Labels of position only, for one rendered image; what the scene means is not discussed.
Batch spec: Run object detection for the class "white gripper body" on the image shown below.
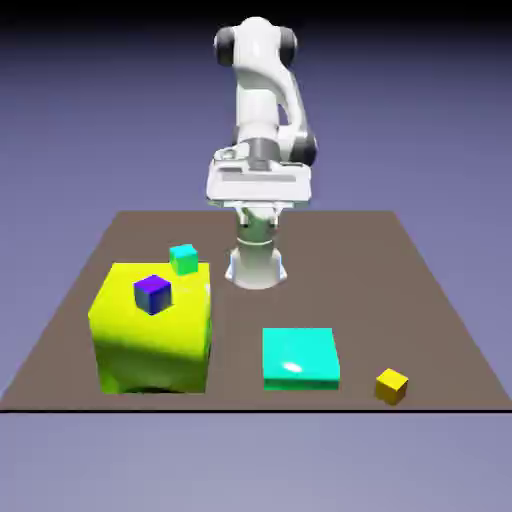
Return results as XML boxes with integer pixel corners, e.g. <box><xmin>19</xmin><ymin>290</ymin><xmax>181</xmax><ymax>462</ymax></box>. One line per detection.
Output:
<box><xmin>205</xmin><ymin>158</ymin><xmax>313</xmax><ymax>210</ymax></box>

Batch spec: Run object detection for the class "small cyan cube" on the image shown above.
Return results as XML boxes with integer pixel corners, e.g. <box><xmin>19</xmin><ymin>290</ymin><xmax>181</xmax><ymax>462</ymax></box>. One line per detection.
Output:
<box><xmin>168</xmin><ymin>242</ymin><xmax>200</xmax><ymax>277</ymax></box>

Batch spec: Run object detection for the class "small purple cube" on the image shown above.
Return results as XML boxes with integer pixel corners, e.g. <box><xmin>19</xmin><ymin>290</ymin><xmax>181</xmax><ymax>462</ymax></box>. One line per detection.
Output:
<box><xmin>132</xmin><ymin>274</ymin><xmax>174</xmax><ymax>317</ymax></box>

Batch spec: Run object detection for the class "small yellow cube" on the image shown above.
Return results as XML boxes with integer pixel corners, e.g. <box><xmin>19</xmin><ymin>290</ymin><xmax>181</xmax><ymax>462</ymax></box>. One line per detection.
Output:
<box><xmin>374</xmin><ymin>367</ymin><xmax>410</xmax><ymax>407</ymax></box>

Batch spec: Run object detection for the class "large turquoise box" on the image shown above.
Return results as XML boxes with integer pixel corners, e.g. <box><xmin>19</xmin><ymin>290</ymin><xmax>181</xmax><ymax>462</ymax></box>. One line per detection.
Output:
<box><xmin>261</xmin><ymin>326</ymin><xmax>342</xmax><ymax>392</ymax></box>

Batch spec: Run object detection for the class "large yellow box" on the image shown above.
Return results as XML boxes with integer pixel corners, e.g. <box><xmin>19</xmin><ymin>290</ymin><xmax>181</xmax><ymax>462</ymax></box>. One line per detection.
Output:
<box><xmin>87</xmin><ymin>261</ymin><xmax>213</xmax><ymax>396</ymax></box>

